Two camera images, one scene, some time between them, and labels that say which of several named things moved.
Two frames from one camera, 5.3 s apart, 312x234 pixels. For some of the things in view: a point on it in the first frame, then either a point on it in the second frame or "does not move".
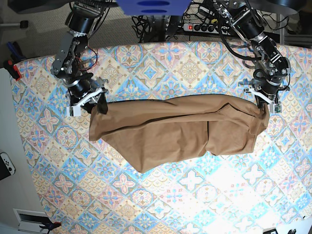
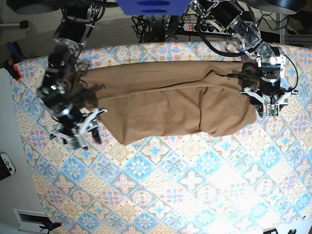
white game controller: x=8 y=162 does not move
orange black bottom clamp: x=50 y=226 does not move
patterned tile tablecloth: x=88 y=188 does not move
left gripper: x=75 y=110 → x=77 y=140
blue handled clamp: x=16 y=54 does not move
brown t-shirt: x=147 y=132 → x=138 y=101
